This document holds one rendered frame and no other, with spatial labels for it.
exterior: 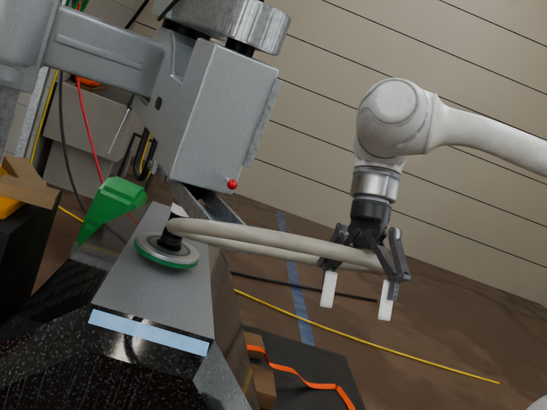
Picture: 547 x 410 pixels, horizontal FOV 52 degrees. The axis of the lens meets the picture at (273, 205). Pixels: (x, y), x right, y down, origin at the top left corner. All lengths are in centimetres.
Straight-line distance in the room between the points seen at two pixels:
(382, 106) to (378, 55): 606
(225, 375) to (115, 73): 122
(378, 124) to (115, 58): 149
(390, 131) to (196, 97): 87
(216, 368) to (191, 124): 69
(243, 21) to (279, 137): 523
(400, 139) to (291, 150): 598
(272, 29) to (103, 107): 315
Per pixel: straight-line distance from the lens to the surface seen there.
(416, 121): 89
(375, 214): 104
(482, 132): 97
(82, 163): 493
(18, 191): 218
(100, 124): 470
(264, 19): 165
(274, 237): 98
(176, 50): 211
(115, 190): 351
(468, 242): 767
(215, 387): 155
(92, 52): 220
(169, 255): 180
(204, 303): 170
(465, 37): 724
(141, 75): 227
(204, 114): 166
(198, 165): 169
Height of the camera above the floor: 152
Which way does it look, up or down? 12 degrees down
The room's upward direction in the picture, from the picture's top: 22 degrees clockwise
